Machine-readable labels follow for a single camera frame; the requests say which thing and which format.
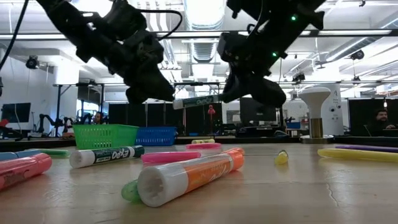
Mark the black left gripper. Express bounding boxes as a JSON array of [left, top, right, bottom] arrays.
[[107, 45, 176, 105]]

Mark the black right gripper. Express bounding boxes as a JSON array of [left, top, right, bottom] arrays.
[[220, 39, 289, 108]]

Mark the green Expo dry-erase marker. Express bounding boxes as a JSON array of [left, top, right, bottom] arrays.
[[68, 145, 146, 169], [172, 94, 223, 110]]

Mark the pink slim highlighter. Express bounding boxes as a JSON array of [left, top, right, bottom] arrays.
[[141, 151, 202, 164]]

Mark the orange Expo dry-erase marker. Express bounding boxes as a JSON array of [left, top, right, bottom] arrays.
[[137, 150, 246, 208]]

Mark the green slim highlighter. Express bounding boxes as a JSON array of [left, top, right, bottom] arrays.
[[26, 148, 71, 158]]

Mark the yellow slim highlighter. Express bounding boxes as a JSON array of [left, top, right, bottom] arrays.
[[317, 148, 398, 164]]

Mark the purple slim highlighter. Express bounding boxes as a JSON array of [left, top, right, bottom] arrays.
[[335, 144, 398, 154]]

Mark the pink Sharpie highlighter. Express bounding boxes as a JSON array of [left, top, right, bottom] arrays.
[[0, 152, 53, 191]]

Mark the blue highlighter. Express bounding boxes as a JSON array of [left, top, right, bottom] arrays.
[[0, 149, 41, 161]]

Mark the black computer monitor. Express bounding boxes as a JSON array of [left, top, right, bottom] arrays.
[[239, 97, 277, 123]]

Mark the black partition screen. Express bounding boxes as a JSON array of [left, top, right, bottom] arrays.
[[108, 101, 223, 136], [348, 98, 398, 138]]

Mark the blue plastic basket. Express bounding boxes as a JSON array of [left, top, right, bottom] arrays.
[[136, 126, 178, 147]]

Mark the green plastic basket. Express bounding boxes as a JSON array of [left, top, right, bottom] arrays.
[[73, 124, 140, 151]]

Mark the white mushroom-shaped lamp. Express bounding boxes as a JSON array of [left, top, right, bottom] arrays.
[[300, 86, 335, 144]]

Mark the white round pillar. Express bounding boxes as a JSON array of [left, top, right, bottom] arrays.
[[322, 82, 345, 137]]

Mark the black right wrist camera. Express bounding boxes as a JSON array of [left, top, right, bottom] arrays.
[[216, 32, 248, 62]]

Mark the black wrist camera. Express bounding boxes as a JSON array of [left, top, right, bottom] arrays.
[[124, 29, 156, 47], [216, 32, 248, 62]]

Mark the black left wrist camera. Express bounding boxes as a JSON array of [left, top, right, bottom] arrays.
[[124, 29, 156, 47]]

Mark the black left camera cable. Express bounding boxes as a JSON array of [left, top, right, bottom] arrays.
[[139, 9, 183, 41]]

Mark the black overhead frame bar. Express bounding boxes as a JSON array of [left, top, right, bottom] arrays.
[[0, 29, 398, 40]]

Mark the silver ceiling air duct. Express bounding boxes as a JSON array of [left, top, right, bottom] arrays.
[[183, 0, 227, 63]]

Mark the black metal frame stand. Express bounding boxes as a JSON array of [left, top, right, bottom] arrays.
[[52, 82, 105, 138]]

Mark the black wall screen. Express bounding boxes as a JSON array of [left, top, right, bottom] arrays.
[[1, 102, 32, 124]]

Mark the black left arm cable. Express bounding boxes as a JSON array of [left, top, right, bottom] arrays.
[[0, 0, 30, 71]]

